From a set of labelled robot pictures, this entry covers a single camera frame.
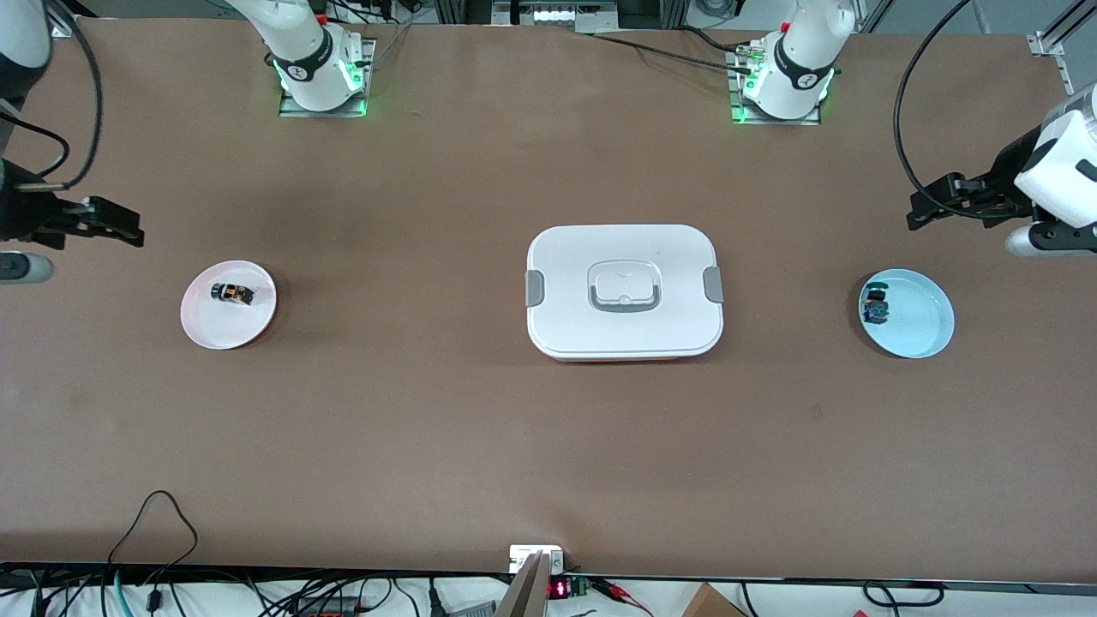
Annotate grey power strip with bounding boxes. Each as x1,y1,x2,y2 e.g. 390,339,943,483
493,0,620,29

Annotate red wire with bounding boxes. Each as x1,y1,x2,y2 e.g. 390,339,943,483
591,578,657,616

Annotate light blue round plate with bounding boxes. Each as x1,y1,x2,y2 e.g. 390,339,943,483
858,268,956,360

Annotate pink round plate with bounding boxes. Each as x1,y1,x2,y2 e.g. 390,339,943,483
180,260,279,351

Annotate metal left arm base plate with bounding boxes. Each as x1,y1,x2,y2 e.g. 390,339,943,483
727,43,825,128

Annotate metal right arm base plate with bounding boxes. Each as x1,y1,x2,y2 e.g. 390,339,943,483
277,37,378,119

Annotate brown cardboard box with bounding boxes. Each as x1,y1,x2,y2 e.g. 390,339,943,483
681,583,749,617

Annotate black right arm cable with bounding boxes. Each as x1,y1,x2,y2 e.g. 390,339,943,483
0,7,105,192

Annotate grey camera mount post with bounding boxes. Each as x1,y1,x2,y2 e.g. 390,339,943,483
495,551,554,617

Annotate small white metal bracket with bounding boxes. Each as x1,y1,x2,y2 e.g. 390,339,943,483
509,545,565,575

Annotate thin black cable loop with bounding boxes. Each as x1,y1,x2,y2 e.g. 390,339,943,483
107,489,201,594

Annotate white lunch box grey clips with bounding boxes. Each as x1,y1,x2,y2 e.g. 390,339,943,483
525,224,726,364

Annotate aluminium frame rail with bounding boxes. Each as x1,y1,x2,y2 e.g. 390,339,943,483
1027,0,1097,95

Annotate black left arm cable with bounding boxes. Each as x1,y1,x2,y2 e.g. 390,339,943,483
892,0,1034,221

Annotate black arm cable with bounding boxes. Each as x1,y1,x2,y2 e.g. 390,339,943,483
0,7,105,192
892,0,1034,221

